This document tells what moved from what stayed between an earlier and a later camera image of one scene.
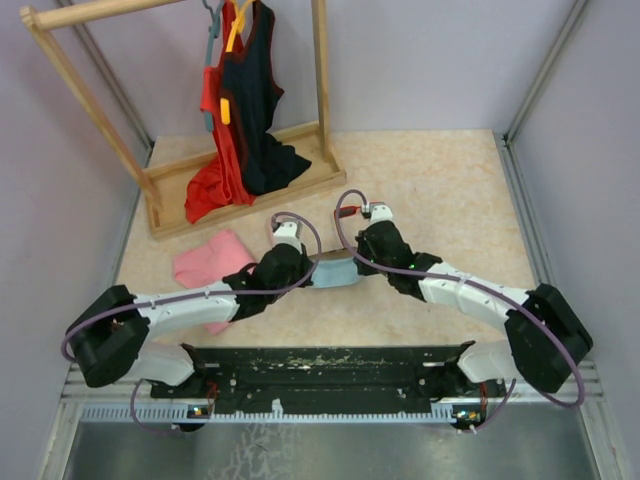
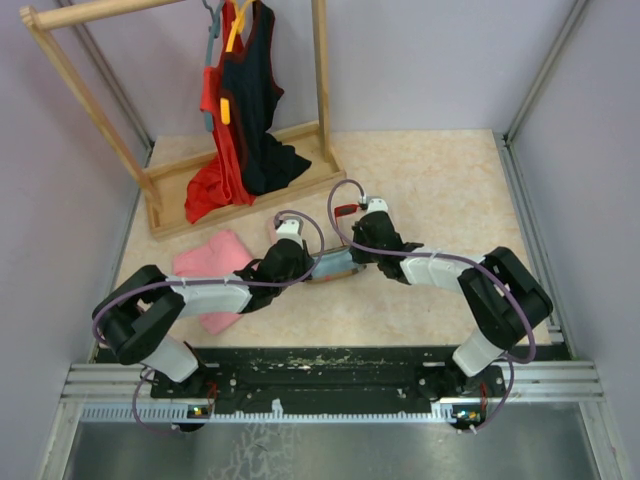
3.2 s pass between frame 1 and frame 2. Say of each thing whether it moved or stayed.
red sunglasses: stayed
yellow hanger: stayed
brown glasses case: moved
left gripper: stayed
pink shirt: stayed
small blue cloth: moved
